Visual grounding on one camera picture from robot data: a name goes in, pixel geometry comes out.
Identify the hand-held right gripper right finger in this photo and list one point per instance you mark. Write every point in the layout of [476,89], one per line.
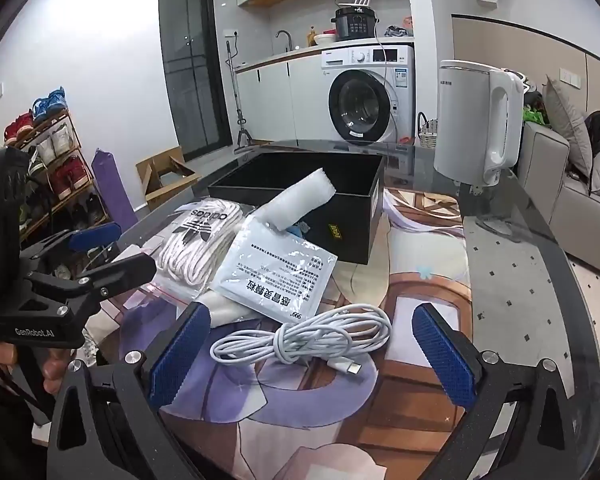
[442,355]

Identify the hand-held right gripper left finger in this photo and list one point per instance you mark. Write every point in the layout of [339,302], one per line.
[180,355]

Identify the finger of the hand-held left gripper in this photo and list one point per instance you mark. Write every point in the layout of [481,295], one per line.
[95,237]
[125,270]

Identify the bag of white shoelaces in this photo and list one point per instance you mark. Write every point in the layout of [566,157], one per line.
[200,245]

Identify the black storage box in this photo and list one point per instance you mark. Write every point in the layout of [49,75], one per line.
[350,230]

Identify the white foam roll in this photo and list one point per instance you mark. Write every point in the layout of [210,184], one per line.
[300,200]

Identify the person's left forearm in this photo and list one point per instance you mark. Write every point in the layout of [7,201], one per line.
[5,435]

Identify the person's left hand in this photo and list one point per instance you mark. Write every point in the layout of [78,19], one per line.
[55,372]

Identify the purple yoga mat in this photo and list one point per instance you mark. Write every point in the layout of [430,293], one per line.
[110,190]

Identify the printed table mat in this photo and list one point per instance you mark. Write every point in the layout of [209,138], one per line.
[420,285]

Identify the open cardboard box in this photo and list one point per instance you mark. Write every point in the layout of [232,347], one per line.
[152,172]

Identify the grey dotted rug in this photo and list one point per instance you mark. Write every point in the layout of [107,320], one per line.
[510,300]

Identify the wooden shoe rack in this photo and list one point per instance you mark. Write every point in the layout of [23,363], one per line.
[72,147]

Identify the collection of sneakers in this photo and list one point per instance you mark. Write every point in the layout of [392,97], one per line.
[50,105]

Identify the white sachet packet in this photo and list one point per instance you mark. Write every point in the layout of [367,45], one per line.
[275,275]

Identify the mop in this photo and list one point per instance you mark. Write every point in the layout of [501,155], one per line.
[243,137]

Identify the dark glass door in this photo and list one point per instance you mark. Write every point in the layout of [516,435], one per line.
[195,70]

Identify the grey sofa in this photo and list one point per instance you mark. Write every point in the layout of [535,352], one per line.
[545,170]

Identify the woven wicker basket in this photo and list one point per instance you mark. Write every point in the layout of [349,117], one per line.
[428,132]

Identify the white base cabinets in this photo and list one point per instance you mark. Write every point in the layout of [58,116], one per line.
[275,100]

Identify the white electric kettle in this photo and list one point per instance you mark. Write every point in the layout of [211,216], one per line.
[465,120]

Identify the white washing machine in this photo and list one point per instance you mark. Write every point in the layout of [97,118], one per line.
[380,110]

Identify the green item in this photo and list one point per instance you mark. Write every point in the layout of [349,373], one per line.
[535,116]

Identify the beige piped pillow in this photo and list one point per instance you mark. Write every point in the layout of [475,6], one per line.
[570,125]

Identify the kitchen faucet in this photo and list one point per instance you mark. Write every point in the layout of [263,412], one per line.
[286,40]

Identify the yellow bottle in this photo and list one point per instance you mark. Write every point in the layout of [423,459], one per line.
[312,37]

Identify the white and red bowl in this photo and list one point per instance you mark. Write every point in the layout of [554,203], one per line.
[325,39]

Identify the crumpled grey cloth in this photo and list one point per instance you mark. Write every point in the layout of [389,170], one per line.
[395,31]

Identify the pink plastic bag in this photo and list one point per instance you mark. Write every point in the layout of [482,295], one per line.
[407,22]

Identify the black pressure cooker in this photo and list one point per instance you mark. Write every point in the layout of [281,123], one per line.
[355,25]

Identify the wall switch panel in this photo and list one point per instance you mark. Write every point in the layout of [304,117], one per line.
[571,77]

